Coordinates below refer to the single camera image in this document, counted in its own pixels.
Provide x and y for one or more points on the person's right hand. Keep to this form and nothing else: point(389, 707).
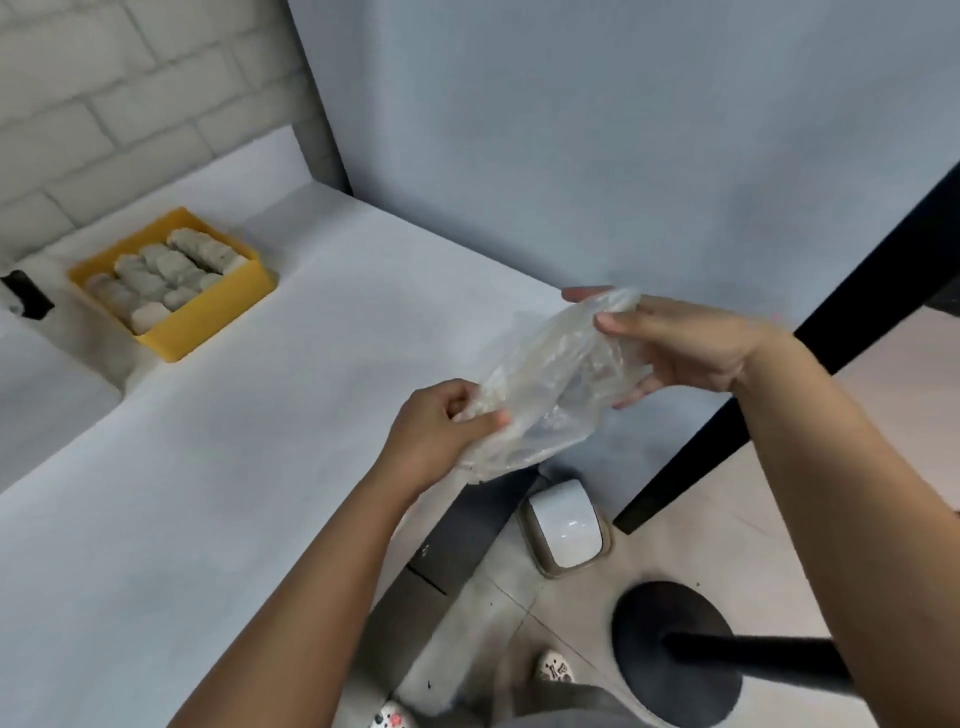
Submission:
point(697, 345)

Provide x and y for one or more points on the person's left hand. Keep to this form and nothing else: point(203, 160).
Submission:
point(424, 442)

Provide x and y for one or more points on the person's right thumb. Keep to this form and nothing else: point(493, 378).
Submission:
point(639, 391)

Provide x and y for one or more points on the person's left thumb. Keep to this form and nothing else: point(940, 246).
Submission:
point(484, 424)

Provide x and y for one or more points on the clear plastic bag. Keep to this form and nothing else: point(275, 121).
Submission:
point(540, 390)

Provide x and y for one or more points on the person's left forearm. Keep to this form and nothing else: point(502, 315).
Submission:
point(300, 622)

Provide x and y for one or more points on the person's right forearm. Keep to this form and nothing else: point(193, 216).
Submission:
point(862, 510)

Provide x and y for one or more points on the white bin with brown base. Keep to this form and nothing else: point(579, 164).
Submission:
point(564, 525)

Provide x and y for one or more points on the person's white patterned right shoe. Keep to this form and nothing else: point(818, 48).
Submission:
point(556, 667)

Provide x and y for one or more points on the person's white patterned shoe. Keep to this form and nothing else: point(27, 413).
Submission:
point(393, 717)
point(556, 667)

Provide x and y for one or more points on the black round stand with pole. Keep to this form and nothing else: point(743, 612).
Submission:
point(660, 652)

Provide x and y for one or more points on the yellow plastic tray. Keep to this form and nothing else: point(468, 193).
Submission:
point(210, 319)

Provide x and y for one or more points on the person's grey trousers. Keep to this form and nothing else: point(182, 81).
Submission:
point(577, 709)

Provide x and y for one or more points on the person's white patterned left shoe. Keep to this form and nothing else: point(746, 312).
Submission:
point(393, 717)

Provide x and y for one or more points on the pile of pale wrapped blocks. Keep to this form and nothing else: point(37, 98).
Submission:
point(161, 274)

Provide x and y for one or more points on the small black device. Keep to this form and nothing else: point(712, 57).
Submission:
point(26, 296)

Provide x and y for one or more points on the black slanted frame beam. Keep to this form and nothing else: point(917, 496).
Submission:
point(862, 307)

